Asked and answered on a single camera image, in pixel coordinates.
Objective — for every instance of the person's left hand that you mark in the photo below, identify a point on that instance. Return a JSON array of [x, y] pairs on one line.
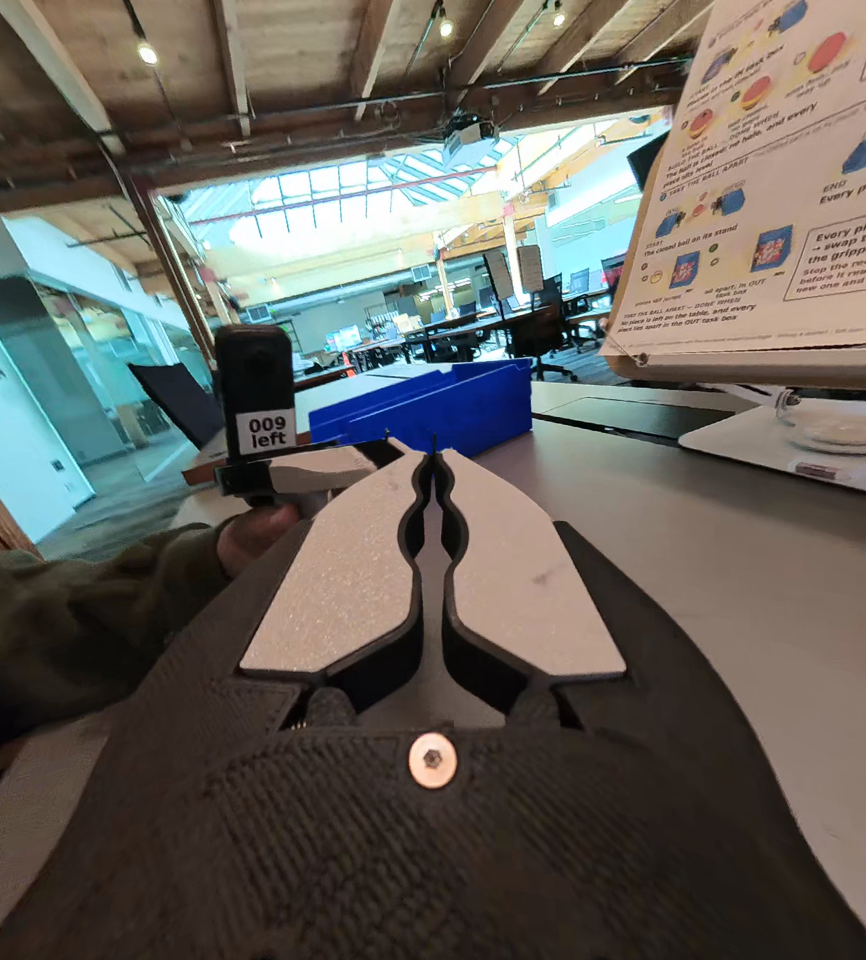
[[253, 536]]

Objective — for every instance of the blue plastic bin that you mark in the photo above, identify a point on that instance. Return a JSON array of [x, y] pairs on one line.
[[478, 412]]

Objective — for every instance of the small purple label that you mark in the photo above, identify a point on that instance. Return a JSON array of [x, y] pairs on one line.
[[818, 471]]

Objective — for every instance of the ceiling spot light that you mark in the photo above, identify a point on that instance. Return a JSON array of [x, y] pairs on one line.
[[557, 15], [146, 52], [446, 28]]

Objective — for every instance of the white board on stand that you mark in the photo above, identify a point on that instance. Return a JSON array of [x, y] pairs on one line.
[[499, 276], [530, 268]]

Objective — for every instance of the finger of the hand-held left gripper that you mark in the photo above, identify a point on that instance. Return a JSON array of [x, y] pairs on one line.
[[320, 469], [400, 450]]

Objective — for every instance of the white stand base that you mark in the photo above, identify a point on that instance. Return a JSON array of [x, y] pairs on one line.
[[740, 442]]

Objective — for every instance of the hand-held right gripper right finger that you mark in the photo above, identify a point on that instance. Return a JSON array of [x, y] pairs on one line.
[[530, 577]]

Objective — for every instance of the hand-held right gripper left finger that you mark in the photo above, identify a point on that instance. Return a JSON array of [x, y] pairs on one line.
[[343, 577]]

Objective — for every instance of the black office chair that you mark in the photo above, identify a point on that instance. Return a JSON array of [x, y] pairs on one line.
[[549, 322]]

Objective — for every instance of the person's left forearm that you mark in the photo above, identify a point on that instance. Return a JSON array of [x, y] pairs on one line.
[[65, 622]]

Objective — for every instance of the black flat panel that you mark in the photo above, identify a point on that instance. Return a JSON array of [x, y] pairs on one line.
[[178, 405]]

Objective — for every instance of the printed instruction sheet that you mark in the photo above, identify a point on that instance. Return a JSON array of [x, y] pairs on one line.
[[778, 187]]

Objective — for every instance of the black monitor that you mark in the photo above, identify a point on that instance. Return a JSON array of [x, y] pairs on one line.
[[647, 161]]

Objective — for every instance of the ceiling projector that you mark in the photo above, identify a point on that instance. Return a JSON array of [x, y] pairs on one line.
[[467, 139]]

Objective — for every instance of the wooden clipboard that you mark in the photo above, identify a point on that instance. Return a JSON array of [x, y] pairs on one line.
[[740, 367]]

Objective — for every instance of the clear round pad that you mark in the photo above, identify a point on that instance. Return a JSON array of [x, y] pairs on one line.
[[853, 433]]

